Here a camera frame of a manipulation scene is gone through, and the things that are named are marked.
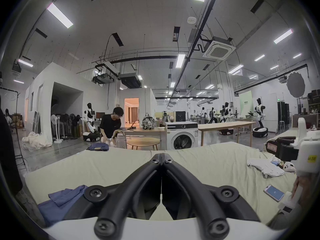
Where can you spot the pile of white cloth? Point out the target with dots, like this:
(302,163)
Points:
(33,140)

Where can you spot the round wooden table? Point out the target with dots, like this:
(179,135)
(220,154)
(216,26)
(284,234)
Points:
(143,142)

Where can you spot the group of standing fans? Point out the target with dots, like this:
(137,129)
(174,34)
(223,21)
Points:
(66,125)

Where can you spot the white humanoid robot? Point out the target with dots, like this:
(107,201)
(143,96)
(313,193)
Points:
(90,124)
(225,114)
(260,116)

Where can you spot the dark hanging garment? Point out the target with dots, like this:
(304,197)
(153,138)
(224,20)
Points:
(8,154)

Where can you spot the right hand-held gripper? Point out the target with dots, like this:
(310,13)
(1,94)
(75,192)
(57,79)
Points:
(308,151)

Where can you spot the bed with pale green sheet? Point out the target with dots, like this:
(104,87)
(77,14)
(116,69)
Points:
(205,164)

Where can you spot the blue folded garment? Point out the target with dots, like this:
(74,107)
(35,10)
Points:
(98,147)

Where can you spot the white washing machine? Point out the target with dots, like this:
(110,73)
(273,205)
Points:
(181,135)

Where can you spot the green banner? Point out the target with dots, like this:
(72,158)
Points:
(246,105)

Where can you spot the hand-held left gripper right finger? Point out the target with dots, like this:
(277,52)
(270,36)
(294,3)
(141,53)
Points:
(205,199)

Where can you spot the grey round reflector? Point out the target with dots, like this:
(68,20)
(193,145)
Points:
(295,84)

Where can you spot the long wooden table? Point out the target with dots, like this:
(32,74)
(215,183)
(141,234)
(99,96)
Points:
(225,125)

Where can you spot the wooden desk with backpack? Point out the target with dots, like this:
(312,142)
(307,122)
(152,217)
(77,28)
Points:
(147,127)

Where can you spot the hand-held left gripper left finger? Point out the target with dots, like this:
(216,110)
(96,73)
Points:
(117,199)

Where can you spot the dark blue shirt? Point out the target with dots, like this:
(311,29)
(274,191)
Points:
(61,201)

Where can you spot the person's right hand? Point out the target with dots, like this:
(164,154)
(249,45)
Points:
(305,192)

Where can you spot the smartphone with lit screen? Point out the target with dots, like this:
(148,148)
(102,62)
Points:
(274,192)

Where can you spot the black cabinet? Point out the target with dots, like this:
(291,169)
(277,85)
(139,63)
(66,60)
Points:
(283,115)

